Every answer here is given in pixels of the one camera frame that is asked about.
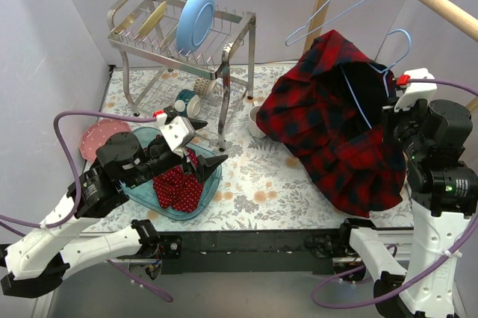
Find red polka dot cloth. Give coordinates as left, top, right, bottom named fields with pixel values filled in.
left=152, top=166, right=204, bottom=213

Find red plaid skirt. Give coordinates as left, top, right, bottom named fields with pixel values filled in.
left=256, top=30, right=406, bottom=217

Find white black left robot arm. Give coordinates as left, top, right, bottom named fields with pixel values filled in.
left=1, top=116, right=227, bottom=299

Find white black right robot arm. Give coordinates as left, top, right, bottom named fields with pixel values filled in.
left=338, top=99, right=477, bottom=317

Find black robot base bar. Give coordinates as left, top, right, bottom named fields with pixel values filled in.
left=115, top=230, right=384, bottom=276

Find floral tablecloth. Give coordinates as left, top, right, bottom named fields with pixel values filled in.
left=86, top=62, right=413, bottom=234

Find patterned cup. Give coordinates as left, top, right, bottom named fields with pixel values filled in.
left=193, top=78, right=217, bottom=97

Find clear blue glass tray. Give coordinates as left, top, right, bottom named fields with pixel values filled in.
left=119, top=126, right=223, bottom=221

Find white ceramic mug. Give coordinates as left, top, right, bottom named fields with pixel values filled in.
left=248, top=106, right=266, bottom=139

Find pink polka dot plate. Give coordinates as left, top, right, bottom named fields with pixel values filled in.
left=78, top=119, right=131, bottom=163

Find light blue plate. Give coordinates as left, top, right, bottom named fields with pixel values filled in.
left=176, top=0, right=216, bottom=55

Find cream yellow plate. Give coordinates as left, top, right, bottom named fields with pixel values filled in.
left=135, top=1, right=167, bottom=40

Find steel dish rack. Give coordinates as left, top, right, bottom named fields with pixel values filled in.
left=107, top=0, right=256, bottom=151

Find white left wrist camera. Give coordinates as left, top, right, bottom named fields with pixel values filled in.
left=158, top=116, right=196, bottom=157

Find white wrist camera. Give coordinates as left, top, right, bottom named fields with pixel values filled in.
left=158, top=116, right=196, bottom=157
left=394, top=68, right=437, bottom=113

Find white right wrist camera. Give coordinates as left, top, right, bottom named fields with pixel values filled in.
left=394, top=68, right=437, bottom=113

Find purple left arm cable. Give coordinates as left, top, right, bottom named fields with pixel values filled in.
left=0, top=108, right=175, bottom=303

